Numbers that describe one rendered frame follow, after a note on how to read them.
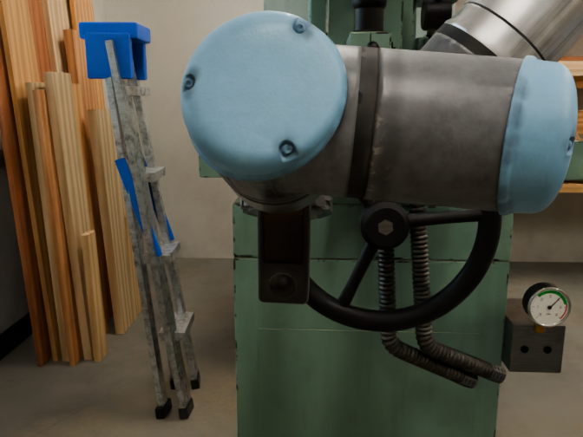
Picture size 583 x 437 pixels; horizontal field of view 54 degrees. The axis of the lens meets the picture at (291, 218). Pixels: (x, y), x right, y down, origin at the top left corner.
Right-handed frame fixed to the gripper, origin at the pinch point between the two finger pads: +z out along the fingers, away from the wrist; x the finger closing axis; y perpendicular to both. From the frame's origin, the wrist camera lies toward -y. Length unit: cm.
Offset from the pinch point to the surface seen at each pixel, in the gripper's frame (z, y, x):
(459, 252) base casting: 25.8, -1.7, -25.2
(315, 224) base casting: 24.3, 2.4, -2.5
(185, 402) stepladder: 112, -42, 37
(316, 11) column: 44, 48, -2
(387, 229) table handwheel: 4.1, -0.6, -11.4
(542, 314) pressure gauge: 22.5, -10.9, -36.4
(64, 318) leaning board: 137, -19, 88
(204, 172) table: 21.5, 10.0, 15.0
